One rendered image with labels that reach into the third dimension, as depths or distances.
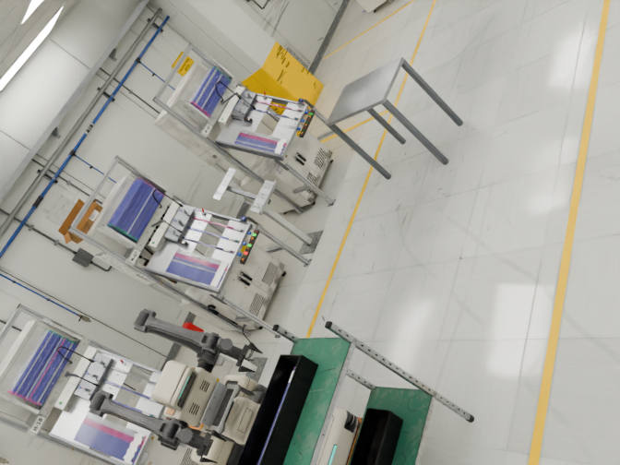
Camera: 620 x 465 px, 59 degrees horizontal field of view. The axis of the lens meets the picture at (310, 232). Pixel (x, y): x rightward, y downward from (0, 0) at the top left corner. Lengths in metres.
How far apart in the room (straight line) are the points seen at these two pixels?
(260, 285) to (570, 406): 3.11
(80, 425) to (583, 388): 3.41
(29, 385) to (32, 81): 3.38
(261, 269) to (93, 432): 1.98
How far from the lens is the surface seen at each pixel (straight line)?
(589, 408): 2.93
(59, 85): 6.76
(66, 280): 6.24
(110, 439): 4.52
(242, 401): 3.16
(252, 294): 5.16
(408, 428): 2.97
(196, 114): 5.50
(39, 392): 4.63
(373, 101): 4.30
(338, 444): 3.47
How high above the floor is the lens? 2.47
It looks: 27 degrees down
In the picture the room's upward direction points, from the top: 53 degrees counter-clockwise
